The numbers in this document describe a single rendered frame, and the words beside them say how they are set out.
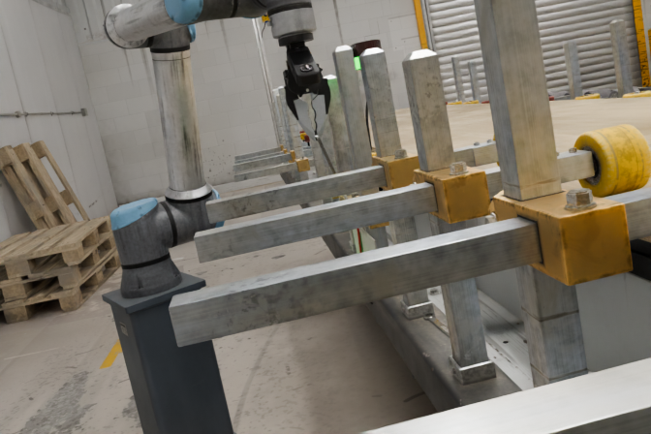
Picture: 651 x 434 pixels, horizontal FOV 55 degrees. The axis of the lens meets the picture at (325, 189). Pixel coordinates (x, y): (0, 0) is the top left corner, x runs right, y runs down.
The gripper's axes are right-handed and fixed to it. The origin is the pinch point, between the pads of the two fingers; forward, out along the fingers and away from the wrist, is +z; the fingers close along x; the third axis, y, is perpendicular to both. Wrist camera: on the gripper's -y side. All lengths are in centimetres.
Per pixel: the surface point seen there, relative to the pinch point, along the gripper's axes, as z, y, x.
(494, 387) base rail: 31, -58, -9
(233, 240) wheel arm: 6, -59, 18
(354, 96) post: -6.1, -4.9, -8.2
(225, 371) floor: 101, 140, 43
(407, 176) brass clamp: 6.6, -37.1, -7.8
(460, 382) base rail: 31, -55, -6
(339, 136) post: 2.6, 20.1, -7.7
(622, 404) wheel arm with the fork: 5, -108, 4
